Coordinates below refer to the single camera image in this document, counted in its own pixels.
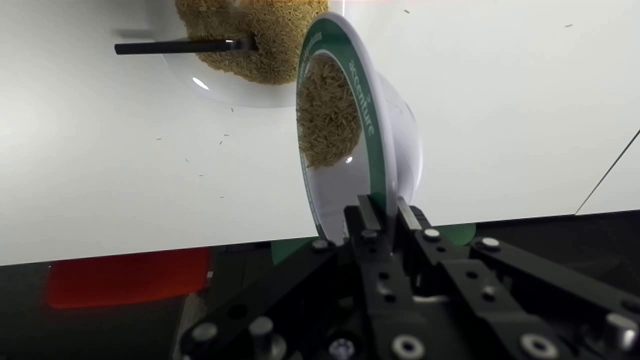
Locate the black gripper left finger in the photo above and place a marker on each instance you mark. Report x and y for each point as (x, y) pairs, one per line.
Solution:
(363, 247)

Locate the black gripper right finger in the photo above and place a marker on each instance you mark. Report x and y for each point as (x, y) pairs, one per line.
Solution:
(426, 256)

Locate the green rimmed white bowl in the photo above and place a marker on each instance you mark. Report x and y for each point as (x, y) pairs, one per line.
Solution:
(401, 147)

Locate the dry rice pile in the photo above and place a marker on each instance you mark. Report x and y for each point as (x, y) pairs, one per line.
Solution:
(266, 33)
(327, 113)

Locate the red chair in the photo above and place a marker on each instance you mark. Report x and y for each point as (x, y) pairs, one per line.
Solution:
(127, 277)

